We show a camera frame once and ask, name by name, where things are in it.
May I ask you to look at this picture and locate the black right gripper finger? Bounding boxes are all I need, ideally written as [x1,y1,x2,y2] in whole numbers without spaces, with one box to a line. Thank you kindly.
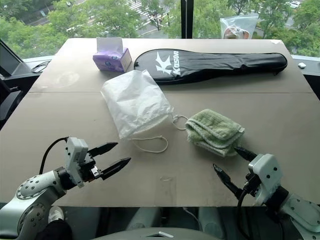
[212,163,247,200]
[233,146,258,163]

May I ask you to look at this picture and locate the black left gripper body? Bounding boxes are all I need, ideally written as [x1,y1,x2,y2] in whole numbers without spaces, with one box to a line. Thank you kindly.
[80,149,104,183]

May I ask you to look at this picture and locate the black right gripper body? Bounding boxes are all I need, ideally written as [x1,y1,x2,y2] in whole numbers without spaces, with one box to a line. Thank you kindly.
[243,172,262,198]

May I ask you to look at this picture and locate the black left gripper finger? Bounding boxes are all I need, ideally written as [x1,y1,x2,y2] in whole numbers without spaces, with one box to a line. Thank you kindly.
[87,141,119,158]
[98,156,132,181]

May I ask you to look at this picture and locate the green folded towel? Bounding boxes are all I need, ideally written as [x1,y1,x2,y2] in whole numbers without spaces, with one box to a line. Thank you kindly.
[184,108,246,158]

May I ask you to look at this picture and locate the clear plastic zip bag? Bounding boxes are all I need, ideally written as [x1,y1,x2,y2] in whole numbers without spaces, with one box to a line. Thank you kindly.
[219,13,260,40]

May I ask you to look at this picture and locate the white shoe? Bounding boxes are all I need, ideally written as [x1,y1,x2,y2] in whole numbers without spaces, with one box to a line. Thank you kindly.
[47,205,64,224]

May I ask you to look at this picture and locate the purple tissue box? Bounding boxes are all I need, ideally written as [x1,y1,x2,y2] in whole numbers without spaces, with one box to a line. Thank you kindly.
[92,36,133,73]

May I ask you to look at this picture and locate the black Kason racket cover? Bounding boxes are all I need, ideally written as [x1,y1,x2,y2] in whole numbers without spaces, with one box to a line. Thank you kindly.
[133,48,288,85]

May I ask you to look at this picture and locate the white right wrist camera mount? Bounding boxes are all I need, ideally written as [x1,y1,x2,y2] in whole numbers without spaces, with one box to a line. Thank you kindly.
[247,153,284,206]

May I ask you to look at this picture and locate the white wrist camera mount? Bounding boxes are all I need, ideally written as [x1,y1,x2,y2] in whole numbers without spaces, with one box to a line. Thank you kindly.
[63,136,89,189]
[247,153,284,206]

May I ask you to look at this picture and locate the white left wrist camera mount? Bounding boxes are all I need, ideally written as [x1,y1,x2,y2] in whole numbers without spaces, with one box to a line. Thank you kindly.
[63,136,89,189]

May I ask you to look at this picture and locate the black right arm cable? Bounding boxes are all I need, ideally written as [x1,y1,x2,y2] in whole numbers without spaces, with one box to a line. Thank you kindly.
[236,172,258,240]

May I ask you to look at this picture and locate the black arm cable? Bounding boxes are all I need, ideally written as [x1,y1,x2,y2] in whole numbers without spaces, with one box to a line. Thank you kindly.
[236,172,258,240]
[38,136,70,175]

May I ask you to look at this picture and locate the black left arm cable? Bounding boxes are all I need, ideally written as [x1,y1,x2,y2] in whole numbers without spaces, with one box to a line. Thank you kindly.
[38,136,70,175]

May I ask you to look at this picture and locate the white cable under table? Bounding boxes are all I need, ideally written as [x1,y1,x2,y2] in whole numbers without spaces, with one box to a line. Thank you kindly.
[182,206,202,233]

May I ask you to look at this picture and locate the white drawstring bag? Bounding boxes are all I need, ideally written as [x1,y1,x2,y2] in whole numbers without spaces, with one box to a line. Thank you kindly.
[100,69,190,153]

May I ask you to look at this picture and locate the thin black cable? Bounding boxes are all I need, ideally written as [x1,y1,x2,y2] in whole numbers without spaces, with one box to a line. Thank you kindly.
[31,59,53,73]

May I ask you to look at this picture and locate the black window frame post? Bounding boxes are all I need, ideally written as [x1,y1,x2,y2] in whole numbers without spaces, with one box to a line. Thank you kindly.
[180,0,194,39]

